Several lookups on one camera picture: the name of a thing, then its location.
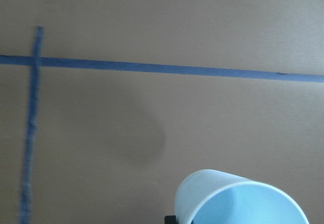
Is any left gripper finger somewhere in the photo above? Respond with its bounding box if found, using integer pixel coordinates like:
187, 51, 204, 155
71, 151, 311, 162
165, 215, 178, 224

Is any light blue cup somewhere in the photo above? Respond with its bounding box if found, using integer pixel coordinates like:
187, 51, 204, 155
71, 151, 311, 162
175, 169, 309, 223

